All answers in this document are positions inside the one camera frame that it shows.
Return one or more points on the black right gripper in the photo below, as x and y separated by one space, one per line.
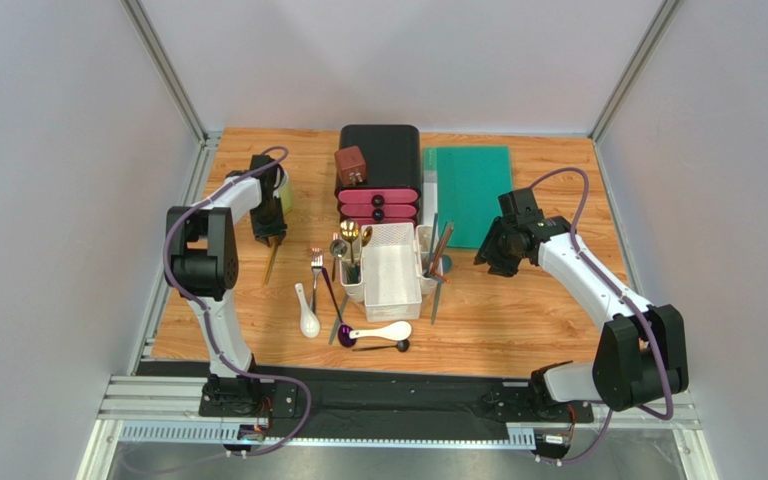
492 246

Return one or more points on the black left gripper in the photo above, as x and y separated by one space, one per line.
278 227

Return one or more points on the gold handled knife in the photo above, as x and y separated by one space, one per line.
269 265

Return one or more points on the large silver fork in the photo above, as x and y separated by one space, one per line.
316 264

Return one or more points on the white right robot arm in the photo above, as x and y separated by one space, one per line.
641 355

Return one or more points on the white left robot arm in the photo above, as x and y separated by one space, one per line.
201 262

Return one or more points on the yellow-green mug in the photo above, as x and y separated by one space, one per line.
285 193

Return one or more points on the small silver fork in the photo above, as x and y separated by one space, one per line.
333 272

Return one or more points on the silver spoon in caddy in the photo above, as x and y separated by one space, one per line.
339 249

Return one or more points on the teal cutting mat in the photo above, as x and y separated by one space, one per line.
469 180

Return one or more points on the teal plastic spoon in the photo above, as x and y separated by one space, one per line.
445 267

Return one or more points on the gold spoon in caddy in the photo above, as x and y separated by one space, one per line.
366 236

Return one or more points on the white ceramic spoon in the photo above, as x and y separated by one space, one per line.
309 323
397 331

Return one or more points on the teal plastic knife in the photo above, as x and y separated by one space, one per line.
338 320

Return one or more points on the brown relay block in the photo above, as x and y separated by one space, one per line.
351 166

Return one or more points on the purple metal spoon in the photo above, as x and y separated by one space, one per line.
341 330

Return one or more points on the black and pink drawer box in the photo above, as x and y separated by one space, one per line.
393 190

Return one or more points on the white perforated utensil caddy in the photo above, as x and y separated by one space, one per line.
391 284

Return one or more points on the black small spoon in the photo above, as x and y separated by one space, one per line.
401 346

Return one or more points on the black mounting rail base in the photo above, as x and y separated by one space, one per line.
368 405

